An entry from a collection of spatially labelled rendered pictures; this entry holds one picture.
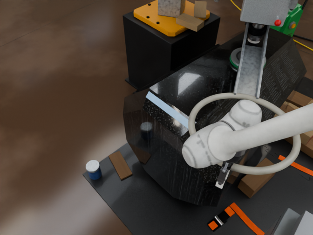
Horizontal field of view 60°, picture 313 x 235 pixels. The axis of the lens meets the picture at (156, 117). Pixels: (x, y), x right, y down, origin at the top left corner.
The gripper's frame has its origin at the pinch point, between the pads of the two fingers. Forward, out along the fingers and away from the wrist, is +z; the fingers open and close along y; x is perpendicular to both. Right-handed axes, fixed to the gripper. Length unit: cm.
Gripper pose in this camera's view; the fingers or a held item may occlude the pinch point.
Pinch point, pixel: (222, 178)
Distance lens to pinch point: 119.7
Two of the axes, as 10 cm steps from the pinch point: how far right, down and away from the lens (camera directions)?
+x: -8.6, -3.8, 3.4
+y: 5.1, -6.0, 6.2
